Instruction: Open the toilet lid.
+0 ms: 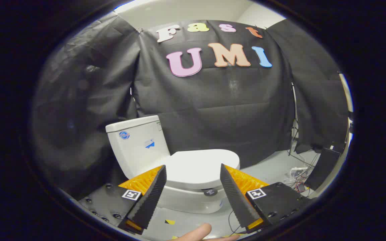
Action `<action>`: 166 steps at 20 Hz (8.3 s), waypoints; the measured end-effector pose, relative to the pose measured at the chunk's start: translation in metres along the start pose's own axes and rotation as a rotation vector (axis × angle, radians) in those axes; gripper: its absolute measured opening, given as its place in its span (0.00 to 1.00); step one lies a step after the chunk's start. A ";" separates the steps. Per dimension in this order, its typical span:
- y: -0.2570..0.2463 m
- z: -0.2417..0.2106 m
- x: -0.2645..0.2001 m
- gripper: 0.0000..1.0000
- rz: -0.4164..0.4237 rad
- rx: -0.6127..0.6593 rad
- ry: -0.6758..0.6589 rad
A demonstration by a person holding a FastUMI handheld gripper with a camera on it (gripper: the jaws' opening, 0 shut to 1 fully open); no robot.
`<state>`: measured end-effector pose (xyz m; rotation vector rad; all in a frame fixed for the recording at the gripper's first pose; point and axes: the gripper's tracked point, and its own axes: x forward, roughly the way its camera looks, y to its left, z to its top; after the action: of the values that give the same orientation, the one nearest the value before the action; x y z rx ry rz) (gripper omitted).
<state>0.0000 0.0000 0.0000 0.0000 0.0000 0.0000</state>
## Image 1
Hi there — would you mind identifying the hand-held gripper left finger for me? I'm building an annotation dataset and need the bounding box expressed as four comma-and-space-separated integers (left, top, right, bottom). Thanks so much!
78, 165, 167, 235

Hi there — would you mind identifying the white toilet lid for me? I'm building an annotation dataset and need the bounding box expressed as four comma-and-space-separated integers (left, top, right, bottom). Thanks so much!
161, 149, 240, 190

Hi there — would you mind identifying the black backdrop cloth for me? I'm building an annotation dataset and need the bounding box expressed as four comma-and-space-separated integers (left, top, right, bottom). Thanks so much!
32, 13, 349, 201

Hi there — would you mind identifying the white toilet bowl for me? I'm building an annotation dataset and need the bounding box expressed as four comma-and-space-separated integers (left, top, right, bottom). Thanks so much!
156, 181, 234, 215

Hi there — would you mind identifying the black flat panel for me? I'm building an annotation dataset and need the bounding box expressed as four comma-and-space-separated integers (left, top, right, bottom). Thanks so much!
305, 147, 341, 191

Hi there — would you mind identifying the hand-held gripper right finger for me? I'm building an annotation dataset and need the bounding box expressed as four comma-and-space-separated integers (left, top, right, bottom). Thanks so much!
220, 163, 314, 234

